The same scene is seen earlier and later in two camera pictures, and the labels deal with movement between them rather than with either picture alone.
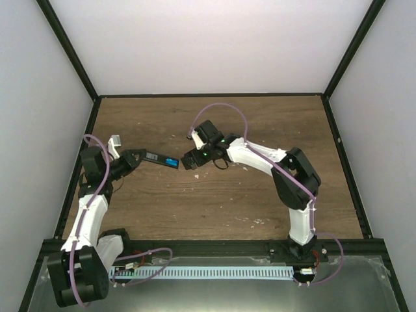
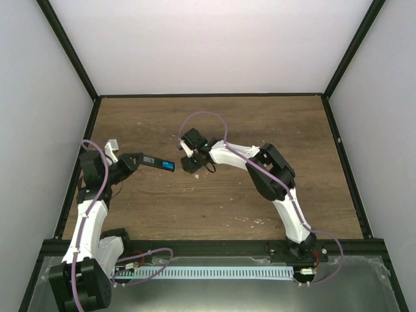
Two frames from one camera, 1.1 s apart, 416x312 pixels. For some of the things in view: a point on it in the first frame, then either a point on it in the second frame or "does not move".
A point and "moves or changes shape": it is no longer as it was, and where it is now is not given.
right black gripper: x=192 y=157 does not move
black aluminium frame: x=370 y=247 does not move
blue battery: x=171 y=162 moves or changes shape
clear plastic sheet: x=350 y=285 does not move
